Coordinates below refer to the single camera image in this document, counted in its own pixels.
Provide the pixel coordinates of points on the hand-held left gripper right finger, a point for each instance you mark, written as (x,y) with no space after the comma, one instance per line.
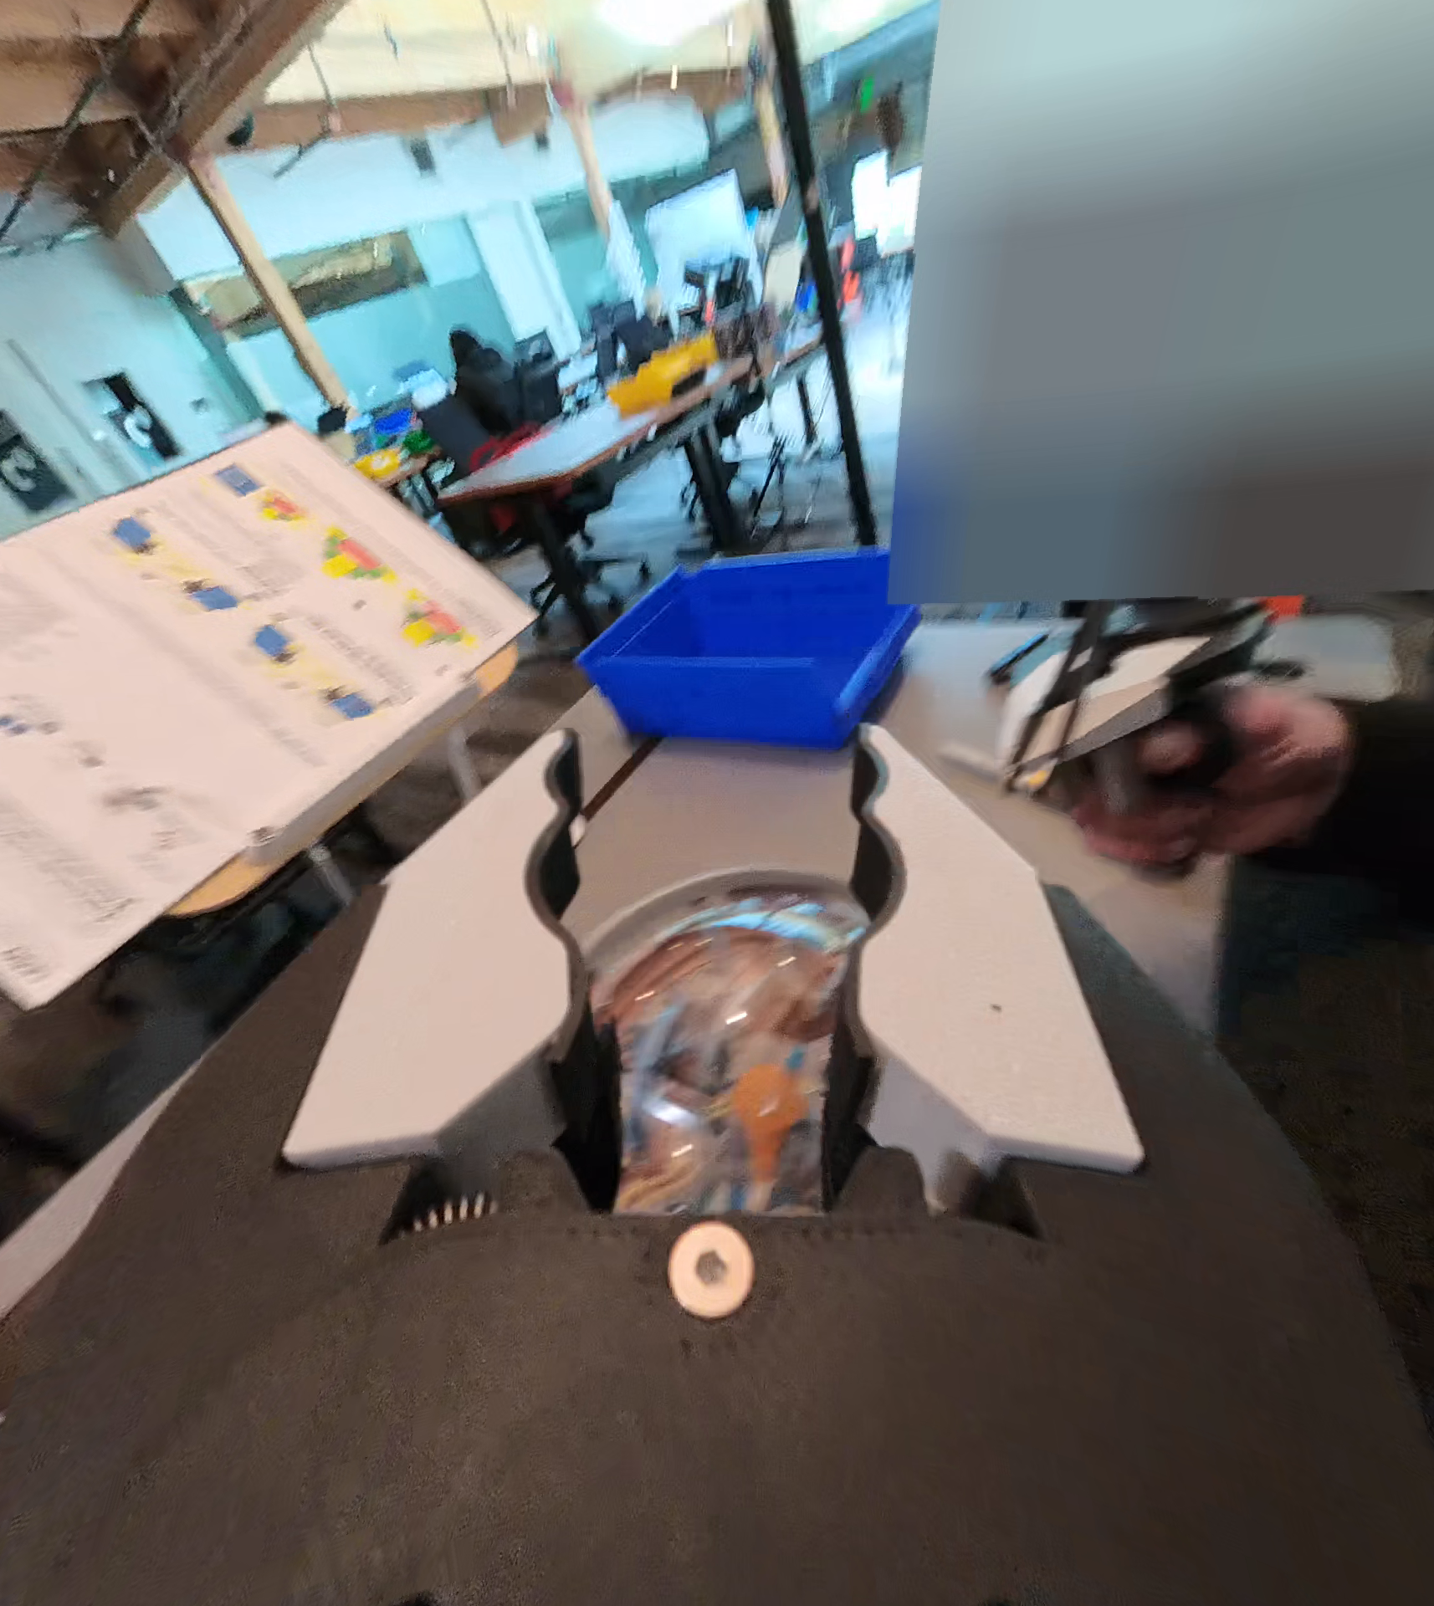
(994,1030)

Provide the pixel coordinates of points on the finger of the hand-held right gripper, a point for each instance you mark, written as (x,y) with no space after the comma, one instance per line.
(1120,704)

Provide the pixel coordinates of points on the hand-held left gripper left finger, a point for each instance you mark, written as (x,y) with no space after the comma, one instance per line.
(428,1030)

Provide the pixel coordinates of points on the clear maze ball toy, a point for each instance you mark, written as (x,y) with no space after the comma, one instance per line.
(730,1054)

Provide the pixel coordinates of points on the person's right forearm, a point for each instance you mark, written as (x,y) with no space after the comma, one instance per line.
(1421,791)

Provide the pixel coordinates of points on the person's right hand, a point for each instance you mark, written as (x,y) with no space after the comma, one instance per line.
(1270,767)

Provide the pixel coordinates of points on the blue storage bin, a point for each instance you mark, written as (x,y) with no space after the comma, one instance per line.
(743,667)

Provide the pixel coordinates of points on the printed instruction sheet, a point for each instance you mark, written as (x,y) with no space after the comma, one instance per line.
(141,678)

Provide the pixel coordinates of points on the black stand pole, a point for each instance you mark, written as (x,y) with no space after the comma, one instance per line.
(823,301)

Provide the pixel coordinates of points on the yellow box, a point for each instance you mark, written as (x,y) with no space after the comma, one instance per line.
(662,382)

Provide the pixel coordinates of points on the long wooden office table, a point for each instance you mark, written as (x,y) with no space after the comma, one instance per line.
(567,452)

